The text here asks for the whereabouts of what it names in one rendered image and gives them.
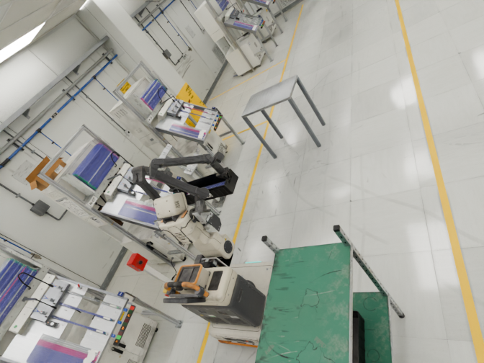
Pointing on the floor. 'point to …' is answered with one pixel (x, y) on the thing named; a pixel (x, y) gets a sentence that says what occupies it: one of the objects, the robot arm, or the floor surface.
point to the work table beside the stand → (256, 104)
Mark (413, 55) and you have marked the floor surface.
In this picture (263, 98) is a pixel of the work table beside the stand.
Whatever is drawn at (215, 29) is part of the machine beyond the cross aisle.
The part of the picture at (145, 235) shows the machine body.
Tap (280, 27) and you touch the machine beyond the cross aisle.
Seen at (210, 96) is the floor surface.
